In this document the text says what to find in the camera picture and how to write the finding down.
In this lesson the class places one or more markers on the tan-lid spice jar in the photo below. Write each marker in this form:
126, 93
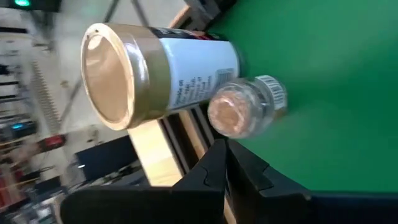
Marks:
186, 68

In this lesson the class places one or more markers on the dark blue box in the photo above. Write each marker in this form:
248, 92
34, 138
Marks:
105, 158

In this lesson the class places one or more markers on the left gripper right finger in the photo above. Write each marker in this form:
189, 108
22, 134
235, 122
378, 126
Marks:
280, 208

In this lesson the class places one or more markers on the black computer green lights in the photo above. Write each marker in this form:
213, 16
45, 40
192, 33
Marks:
21, 3

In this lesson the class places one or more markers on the small glass pink salt jar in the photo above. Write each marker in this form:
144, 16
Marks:
242, 109

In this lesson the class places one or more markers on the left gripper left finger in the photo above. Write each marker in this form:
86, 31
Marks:
186, 205

